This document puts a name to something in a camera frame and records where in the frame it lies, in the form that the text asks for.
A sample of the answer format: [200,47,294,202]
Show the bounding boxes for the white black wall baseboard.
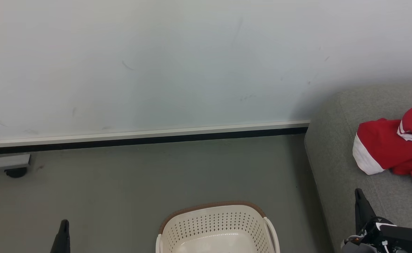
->
[0,120,310,155]

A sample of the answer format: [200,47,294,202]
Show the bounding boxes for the cream perforated laundry basket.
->
[155,201,281,253]

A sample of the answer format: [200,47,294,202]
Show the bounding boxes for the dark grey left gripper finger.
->
[50,219,71,253]

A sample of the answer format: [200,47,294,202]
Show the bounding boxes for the red garment with white cuff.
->
[352,118,412,192]

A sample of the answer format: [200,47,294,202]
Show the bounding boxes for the black round furniture foot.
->
[5,167,28,178]

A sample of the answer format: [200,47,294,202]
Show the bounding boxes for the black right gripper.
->
[354,188,412,253]

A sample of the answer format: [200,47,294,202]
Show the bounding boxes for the grey metal furniture base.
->
[0,153,31,171]

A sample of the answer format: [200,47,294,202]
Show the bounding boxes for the grey fabric sofa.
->
[304,84,412,253]

